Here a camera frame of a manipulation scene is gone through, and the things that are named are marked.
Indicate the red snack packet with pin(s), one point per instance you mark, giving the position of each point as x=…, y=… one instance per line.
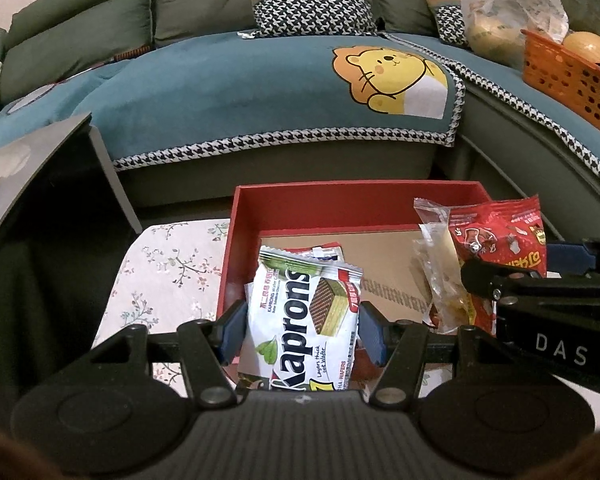
x=500, y=235

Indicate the white green wafer packet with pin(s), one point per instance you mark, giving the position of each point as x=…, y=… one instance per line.
x=300, y=320

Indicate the small white paper scrap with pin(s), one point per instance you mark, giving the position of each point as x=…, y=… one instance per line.
x=246, y=35

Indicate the small orange houndstooth throw pillow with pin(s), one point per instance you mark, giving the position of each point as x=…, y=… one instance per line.
x=447, y=20

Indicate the yellow round fruit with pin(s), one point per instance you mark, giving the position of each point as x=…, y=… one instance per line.
x=590, y=47

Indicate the blue houndstooth-trimmed sofa cover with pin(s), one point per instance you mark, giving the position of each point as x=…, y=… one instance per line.
x=505, y=90

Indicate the clear bag with yellow contents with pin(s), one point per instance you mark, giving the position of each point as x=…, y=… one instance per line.
x=495, y=30

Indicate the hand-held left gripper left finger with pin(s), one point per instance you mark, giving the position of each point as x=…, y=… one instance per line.
x=232, y=330

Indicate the orange plastic basket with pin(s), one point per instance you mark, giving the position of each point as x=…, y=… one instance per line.
x=570, y=80

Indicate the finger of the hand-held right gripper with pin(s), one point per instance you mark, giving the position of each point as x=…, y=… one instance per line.
x=570, y=258
x=485, y=275

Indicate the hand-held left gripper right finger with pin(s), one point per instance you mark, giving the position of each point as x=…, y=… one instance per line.
x=372, y=332

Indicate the black glossy side table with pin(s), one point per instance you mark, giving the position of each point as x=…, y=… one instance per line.
x=25, y=170

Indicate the clear yellow snack packet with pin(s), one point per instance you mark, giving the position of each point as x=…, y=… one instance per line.
x=445, y=280

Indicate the green sofa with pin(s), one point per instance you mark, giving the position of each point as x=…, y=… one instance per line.
x=280, y=180

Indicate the floral tablecloth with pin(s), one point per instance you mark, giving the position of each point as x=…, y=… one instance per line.
x=170, y=280

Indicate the red cardboard box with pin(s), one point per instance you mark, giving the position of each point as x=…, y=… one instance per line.
x=330, y=205

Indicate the blue lion print sofa cover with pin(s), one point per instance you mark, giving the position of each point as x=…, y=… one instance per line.
x=230, y=90

